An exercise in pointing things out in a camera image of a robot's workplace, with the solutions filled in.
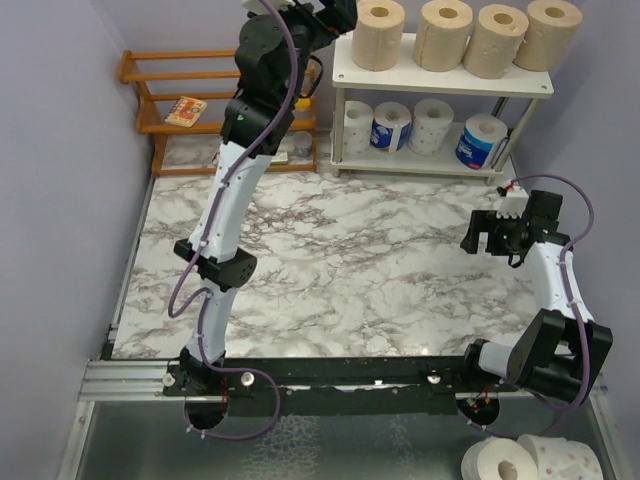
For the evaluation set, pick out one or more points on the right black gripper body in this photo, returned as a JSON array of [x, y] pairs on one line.
[[510, 227]]

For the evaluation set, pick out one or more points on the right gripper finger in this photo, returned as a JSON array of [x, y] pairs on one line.
[[498, 244], [481, 221]]

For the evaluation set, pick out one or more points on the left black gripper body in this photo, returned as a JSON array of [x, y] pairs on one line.
[[308, 31]]

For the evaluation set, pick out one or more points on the brown paper roll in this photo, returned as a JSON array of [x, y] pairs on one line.
[[495, 41], [552, 26], [377, 37], [442, 35]]

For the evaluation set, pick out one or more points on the blue Tempo roll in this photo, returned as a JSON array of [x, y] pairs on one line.
[[481, 137]]

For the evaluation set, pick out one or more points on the pink dotted roll front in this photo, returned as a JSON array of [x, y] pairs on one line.
[[358, 120]]

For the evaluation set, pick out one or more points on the pink dotted roll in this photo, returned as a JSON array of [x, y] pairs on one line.
[[358, 120], [432, 120]]

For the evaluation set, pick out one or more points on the pink dotted roll back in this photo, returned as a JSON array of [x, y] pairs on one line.
[[432, 120]]

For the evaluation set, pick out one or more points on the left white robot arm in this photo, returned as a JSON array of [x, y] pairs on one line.
[[276, 44]]

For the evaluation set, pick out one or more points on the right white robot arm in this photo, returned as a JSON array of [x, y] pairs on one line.
[[562, 351]]

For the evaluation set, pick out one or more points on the white two-tier shelf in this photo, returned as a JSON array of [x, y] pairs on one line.
[[407, 77]]

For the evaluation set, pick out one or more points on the yellow cube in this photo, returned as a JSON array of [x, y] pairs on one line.
[[303, 104]]

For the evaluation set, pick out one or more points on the small grey cup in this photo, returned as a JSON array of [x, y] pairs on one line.
[[302, 144]]

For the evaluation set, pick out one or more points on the white green flat box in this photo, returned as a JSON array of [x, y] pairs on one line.
[[280, 158]]

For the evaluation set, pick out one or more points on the orange patterned booklet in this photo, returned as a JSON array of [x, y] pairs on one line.
[[186, 112]]

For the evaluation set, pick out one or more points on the brown wooden rack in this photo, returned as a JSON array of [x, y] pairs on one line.
[[162, 79]]

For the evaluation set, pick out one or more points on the plain white roll foreground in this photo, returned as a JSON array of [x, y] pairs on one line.
[[499, 459]]

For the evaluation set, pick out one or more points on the pink dotted roll foreground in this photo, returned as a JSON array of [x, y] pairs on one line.
[[562, 459]]

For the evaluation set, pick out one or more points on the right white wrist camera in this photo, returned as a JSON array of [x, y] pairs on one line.
[[512, 203]]

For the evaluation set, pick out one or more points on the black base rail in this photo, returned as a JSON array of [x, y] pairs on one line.
[[339, 386]]

